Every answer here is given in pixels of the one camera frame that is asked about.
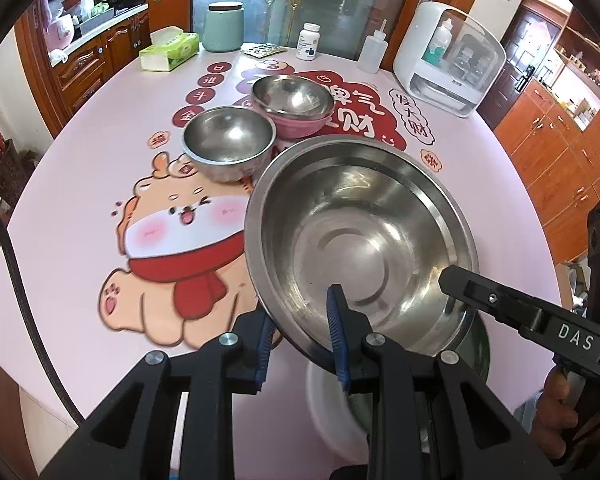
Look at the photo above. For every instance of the red basket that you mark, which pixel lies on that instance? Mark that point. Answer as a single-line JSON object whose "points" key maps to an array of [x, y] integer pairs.
{"points": [[0, 165]]}

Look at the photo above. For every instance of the white pill bottle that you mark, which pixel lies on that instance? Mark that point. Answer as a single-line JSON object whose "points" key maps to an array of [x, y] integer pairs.
{"points": [[308, 42]]}

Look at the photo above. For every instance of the green tissue box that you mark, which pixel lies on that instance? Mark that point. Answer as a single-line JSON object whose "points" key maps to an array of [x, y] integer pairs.
{"points": [[170, 50]]}

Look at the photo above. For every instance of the white bottle green label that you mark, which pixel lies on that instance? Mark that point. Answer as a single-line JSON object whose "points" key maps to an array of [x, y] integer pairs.
{"points": [[440, 45]]}

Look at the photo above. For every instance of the small steel bowl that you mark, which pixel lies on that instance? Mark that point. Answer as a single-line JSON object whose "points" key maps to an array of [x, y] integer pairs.
{"points": [[225, 135]]}

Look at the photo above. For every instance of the pink-sided steel bowl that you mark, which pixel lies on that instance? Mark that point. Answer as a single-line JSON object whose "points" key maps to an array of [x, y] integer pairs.
{"points": [[292, 97]]}

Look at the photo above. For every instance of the wooden kitchen cabinet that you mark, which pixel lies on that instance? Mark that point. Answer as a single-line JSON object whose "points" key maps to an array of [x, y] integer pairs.
{"points": [[85, 65]]}

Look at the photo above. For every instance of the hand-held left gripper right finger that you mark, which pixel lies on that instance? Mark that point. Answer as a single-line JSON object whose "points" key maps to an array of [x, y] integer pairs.
{"points": [[337, 340]]}

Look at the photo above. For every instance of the pink rice cooker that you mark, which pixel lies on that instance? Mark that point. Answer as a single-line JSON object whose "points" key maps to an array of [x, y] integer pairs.
{"points": [[61, 32]]}

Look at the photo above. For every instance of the person's right hand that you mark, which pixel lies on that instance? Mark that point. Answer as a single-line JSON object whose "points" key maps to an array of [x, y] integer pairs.
{"points": [[555, 410]]}

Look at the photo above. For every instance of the white storage box clear lid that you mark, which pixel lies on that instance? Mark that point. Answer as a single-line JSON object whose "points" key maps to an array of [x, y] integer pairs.
{"points": [[420, 60]]}

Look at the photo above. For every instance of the white bowl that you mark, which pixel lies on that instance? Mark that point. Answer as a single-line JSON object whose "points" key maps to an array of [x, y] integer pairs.
{"points": [[325, 400]]}

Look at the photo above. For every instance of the large steel bowl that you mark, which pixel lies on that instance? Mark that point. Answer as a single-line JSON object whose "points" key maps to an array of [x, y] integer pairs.
{"points": [[360, 220]]}

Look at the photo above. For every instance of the wooden wardrobe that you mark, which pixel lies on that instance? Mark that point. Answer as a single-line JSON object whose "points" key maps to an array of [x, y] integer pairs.
{"points": [[555, 170]]}

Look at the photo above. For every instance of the clear squeeze bottle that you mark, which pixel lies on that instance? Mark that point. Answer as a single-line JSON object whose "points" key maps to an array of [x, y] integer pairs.
{"points": [[371, 52]]}

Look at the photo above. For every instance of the wooden wall shelf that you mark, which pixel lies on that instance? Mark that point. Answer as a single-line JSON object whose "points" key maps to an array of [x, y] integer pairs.
{"points": [[585, 60]]}

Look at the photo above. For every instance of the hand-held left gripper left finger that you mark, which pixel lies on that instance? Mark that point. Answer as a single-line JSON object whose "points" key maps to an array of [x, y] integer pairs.
{"points": [[261, 355]]}

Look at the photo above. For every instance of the teal canister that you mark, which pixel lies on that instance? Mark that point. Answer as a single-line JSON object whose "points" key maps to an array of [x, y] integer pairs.
{"points": [[222, 27]]}

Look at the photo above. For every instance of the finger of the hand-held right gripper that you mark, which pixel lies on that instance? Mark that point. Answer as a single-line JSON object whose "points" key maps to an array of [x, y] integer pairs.
{"points": [[530, 317]]}

